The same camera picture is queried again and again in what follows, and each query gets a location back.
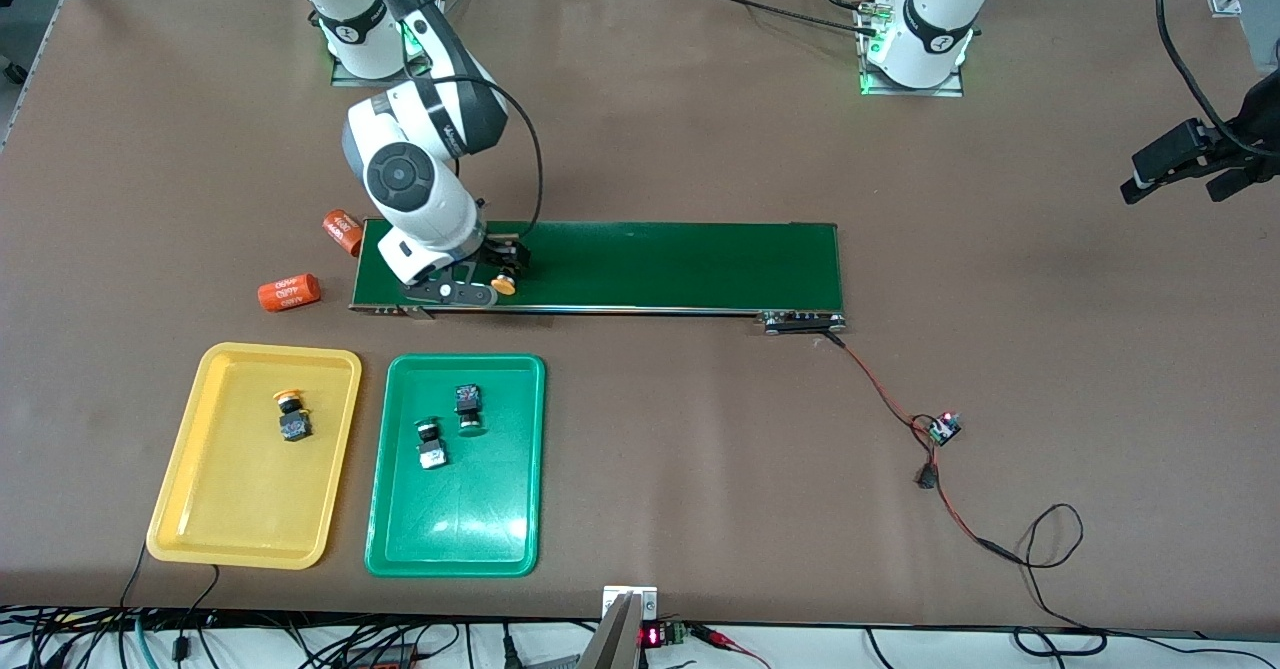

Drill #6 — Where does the red clip lead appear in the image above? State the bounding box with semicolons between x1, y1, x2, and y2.
690;625;771;669

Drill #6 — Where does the black power cable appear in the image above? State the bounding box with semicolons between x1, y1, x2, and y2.
690;0;881;40

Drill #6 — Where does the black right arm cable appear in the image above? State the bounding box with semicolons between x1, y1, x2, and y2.
425;74;544;245

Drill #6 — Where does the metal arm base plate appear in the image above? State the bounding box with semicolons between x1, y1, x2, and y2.
857;0;966;98
330;0;448;88

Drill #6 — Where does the yellow plastic tray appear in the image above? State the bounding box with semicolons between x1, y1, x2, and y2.
146;342;363;571

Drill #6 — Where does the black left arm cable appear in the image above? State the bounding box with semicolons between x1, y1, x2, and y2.
1155;0;1280;158

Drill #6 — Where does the looped black cable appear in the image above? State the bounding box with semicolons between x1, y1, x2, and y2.
1000;504;1109;655

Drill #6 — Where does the orange 4680 battery cylinder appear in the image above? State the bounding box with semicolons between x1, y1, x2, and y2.
321;209;364;256
257;273;323;313

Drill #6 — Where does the green conveyor belt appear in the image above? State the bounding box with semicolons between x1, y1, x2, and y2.
348;217;849;336

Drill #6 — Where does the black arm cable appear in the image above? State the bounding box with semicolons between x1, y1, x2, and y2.
1155;0;1280;158
425;74;544;245

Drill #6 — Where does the thin black cable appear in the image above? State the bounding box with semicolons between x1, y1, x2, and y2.
120;544;149;615
175;564;221;655

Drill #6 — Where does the green plastic tray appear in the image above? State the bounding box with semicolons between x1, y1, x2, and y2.
364;353;547;578

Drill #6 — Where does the silver mounting bracket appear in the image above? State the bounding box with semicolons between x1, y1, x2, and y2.
602;585;659;622

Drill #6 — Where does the grey camera stand beam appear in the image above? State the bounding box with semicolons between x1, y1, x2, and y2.
578;594;643;669

